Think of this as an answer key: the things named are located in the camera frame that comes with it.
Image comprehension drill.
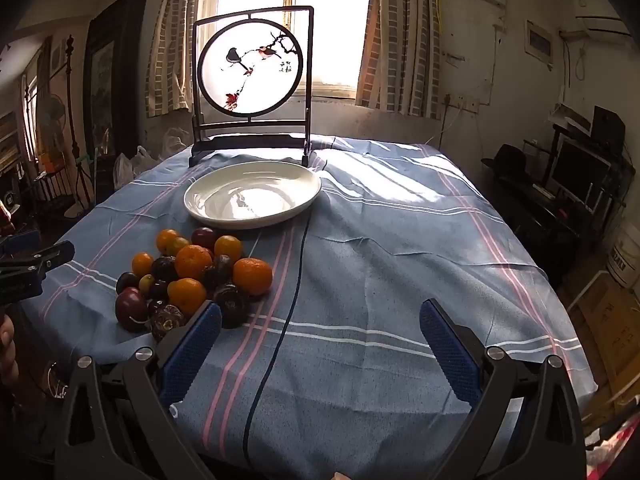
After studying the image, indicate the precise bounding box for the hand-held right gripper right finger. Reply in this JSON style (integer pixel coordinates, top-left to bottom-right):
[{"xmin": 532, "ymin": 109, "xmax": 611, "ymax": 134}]
[{"xmin": 419, "ymin": 299, "xmax": 587, "ymax": 480}]

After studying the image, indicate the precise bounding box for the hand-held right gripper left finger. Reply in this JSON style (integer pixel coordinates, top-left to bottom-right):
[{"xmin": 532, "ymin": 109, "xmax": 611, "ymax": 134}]
[{"xmin": 55, "ymin": 301, "xmax": 223, "ymax": 480}]

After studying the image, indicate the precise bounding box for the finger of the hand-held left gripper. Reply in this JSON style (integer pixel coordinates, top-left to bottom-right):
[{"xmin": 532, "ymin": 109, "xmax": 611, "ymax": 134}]
[
  {"xmin": 0, "ymin": 257, "xmax": 48, "ymax": 279},
  {"xmin": 27, "ymin": 240, "xmax": 76, "ymax": 268}
]

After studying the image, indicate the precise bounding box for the wrinkled dark passion fruit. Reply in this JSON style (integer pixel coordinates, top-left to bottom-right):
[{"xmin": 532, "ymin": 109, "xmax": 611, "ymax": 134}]
[
  {"xmin": 202, "ymin": 255, "xmax": 234, "ymax": 291},
  {"xmin": 150, "ymin": 305, "xmax": 187, "ymax": 343},
  {"xmin": 213, "ymin": 284, "xmax": 250, "ymax": 329}
]

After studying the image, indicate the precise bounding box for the large dark red plum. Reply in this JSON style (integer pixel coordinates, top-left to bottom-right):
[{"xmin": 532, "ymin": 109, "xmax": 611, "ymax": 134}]
[{"xmin": 115, "ymin": 287, "xmax": 149, "ymax": 333}]

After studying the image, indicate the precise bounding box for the large mandarin orange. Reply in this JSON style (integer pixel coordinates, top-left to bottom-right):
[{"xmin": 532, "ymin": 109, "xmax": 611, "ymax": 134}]
[
  {"xmin": 233, "ymin": 257, "xmax": 274, "ymax": 296},
  {"xmin": 174, "ymin": 244, "xmax": 214, "ymax": 281},
  {"xmin": 167, "ymin": 278, "xmax": 207, "ymax": 314}
]

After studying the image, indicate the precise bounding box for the white round plate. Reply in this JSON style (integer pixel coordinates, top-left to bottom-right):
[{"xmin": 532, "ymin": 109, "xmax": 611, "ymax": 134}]
[{"xmin": 184, "ymin": 161, "xmax": 322, "ymax": 231}]

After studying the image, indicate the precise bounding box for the person's left hand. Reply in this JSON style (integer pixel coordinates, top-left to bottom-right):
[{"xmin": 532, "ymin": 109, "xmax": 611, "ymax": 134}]
[{"xmin": 0, "ymin": 316, "xmax": 20, "ymax": 387}]

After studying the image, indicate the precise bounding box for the blue striped tablecloth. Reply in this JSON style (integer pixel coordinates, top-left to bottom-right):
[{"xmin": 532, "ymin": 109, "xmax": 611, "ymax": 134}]
[{"xmin": 37, "ymin": 135, "xmax": 598, "ymax": 480}]

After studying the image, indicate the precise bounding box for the clear plastic bag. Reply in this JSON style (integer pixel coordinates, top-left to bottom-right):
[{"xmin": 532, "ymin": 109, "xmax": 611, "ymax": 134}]
[
  {"xmin": 112, "ymin": 145, "xmax": 161, "ymax": 191},
  {"xmin": 159, "ymin": 127, "xmax": 193, "ymax": 161}
]

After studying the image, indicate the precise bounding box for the dark wooden coat stand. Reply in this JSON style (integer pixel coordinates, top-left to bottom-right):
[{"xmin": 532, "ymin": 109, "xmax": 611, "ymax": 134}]
[{"xmin": 62, "ymin": 35, "xmax": 96, "ymax": 208}]

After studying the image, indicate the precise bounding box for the brown cardboard box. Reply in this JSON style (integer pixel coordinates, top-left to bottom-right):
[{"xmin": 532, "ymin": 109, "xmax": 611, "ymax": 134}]
[{"xmin": 565, "ymin": 270, "xmax": 640, "ymax": 401}]

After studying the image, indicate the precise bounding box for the black media rack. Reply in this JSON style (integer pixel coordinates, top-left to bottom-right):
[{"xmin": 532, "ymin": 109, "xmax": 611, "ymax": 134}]
[{"xmin": 482, "ymin": 125, "xmax": 631, "ymax": 281}]

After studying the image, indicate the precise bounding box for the floral printed fabric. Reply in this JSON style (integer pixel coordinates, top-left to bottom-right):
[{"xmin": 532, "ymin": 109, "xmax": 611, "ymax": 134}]
[{"xmin": 585, "ymin": 400, "xmax": 640, "ymax": 466}]

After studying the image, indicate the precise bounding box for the white plastic bucket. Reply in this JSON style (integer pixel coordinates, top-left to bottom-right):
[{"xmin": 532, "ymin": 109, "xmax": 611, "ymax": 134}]
[{"xmin": 605, "ymin": 225, "xmax": 640, "ymax": 291}]

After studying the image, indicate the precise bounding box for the black hat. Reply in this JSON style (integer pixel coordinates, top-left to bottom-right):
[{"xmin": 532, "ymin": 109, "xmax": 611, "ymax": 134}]
[{"xmin": 481, "ymin": 144, "xmax": 533, "ymax": 178}]

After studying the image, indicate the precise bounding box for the checked beige curtain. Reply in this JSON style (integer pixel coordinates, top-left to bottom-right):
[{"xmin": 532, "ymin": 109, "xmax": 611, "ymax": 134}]
[
  {"xmin": 145, "ymin": 0, "xmax": 211, "ymax": 118},
  {"xmin": 356, "ymin": 0, "xmax": 446, "ymax": 121}
]

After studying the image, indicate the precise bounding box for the black computer monitor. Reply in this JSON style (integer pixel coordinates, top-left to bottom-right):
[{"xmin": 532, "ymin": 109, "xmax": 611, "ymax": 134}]
[{"xmin": 550, "ymin": 137, "xmax": 613, "ymax": 211}]

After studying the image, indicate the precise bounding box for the black framed bird painting screen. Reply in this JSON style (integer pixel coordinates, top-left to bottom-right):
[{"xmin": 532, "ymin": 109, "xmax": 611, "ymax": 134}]
[{"xmin": 189, "ymin": 6, "xmax": 317, "ymax": 168}]

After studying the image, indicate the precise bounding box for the black speaker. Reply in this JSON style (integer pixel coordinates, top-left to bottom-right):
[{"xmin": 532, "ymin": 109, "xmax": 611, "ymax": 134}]
[{"xmin": 591, "ymin": 105, "xmax": 627, "ymax": 153}]

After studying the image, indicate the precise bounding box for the bright window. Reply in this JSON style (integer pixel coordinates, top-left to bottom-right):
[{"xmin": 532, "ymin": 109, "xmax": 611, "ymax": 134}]
[{"xmin": 202, "ymin": 0, "xmax": 376, "ymax": 106}]

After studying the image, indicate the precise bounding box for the white air conditioner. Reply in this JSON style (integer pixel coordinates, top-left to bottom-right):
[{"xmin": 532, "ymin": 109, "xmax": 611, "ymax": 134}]
[{"xmin": 572, "ymin": 0, "xmax": 636, "ymax": 38}]

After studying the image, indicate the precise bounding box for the thin black table cable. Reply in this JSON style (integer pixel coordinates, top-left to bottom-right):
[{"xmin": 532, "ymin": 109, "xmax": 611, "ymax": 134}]
[{"xmin": 242, "ymin": 207, "xmax": 312, "ymax": 466}]

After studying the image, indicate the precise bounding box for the white wall power strip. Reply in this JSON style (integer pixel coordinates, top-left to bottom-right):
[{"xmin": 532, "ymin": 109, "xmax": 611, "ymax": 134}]
[{"xmin": 445, "ymin": 92, "xmax": 481, "ymax": 111}]

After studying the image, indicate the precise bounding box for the white wall electrical panel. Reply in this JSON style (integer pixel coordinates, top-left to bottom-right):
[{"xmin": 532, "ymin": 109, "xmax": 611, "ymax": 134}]
[{"xmin": 525, "ymin": 20, "xmax": 555, "ymax": 68}]

